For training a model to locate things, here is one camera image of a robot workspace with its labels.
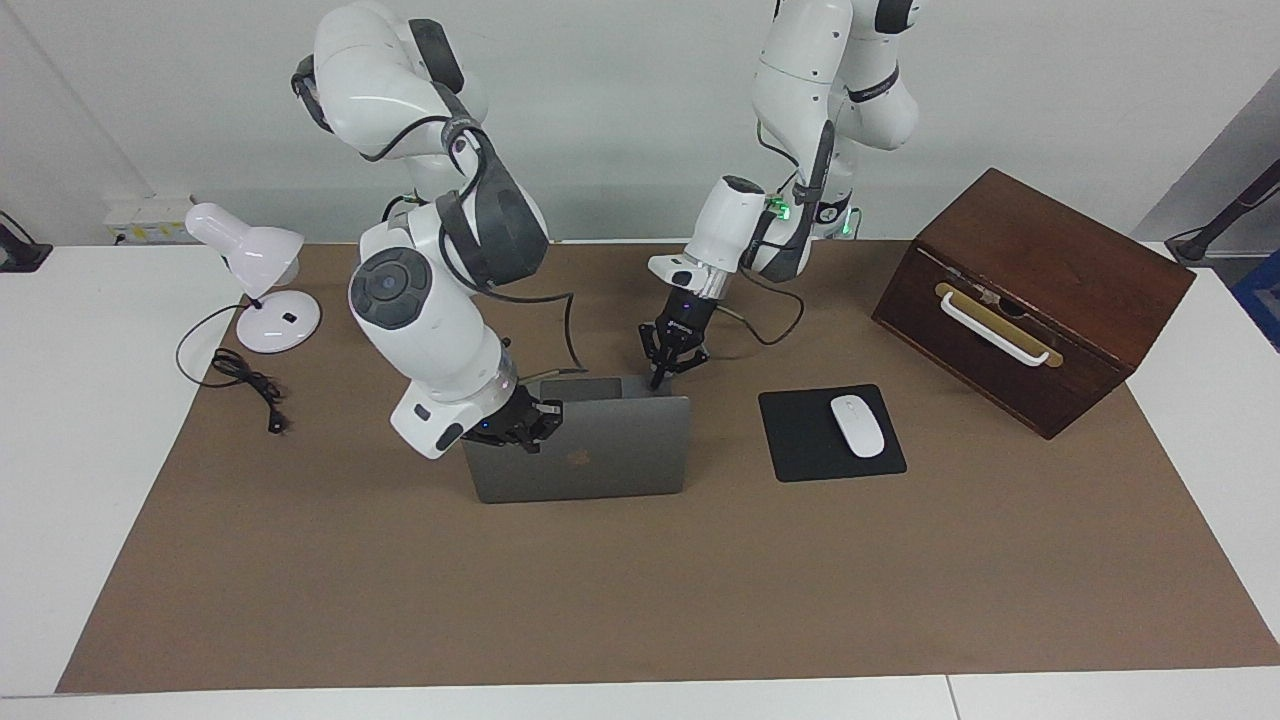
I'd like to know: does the grey aluminium laptop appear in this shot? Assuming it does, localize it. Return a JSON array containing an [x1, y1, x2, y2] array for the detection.
[[460, 375, 693, 504]]

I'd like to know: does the black mouse pad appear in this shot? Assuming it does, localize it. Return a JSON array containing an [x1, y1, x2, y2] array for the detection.
[[757, 384, 908, 484]]

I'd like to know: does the white computer mouse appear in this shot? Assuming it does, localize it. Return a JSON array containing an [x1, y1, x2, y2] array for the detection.
[[829, 395, 887, 459]]

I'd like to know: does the brown table mat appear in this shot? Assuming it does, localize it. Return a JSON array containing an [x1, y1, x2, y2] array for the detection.
[[55, 238, 1280, 694]]

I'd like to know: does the white desk lamp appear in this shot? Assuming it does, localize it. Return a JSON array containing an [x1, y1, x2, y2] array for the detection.
[[185, 202, 323, 354]]

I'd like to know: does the dark brown wooden box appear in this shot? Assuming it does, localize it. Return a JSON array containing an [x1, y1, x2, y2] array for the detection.
[[871, 167, 1197, 441]]

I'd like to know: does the white power strip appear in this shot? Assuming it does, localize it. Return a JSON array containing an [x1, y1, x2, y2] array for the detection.
[[103, 195, 196, 246]]

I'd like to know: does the black stand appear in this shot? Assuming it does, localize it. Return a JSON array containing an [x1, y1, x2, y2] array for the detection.
[[1165, 160, 1280, 266]]

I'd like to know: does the blue crate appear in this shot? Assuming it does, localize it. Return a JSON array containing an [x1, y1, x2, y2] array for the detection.
[[1232, 250, 1280, 353]]

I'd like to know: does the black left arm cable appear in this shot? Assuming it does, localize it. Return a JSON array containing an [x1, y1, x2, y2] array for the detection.
[[718, 120, 839, 349]]

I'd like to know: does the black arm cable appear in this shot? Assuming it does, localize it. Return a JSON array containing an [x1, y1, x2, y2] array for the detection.
[[355, 115, 588, 376], [718, 120, 839, 349]]

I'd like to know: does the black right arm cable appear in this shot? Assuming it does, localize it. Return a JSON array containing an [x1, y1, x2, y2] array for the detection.
[[355, 115, 588, 376]]

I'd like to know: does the black lamp power cable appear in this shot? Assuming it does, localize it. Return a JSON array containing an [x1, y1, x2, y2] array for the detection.
[[176, 303, 291, 436]]

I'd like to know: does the white box handle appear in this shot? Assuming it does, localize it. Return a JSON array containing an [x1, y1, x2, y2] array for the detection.
[[940, 292, 1051, 367]]

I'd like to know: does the brass handle plate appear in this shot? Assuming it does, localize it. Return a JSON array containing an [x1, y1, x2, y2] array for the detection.
[[935, 282, 1064, 369]]

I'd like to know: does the black clamp mount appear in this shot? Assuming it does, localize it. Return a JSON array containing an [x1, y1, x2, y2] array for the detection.
[[0, 210, 53, 273]]

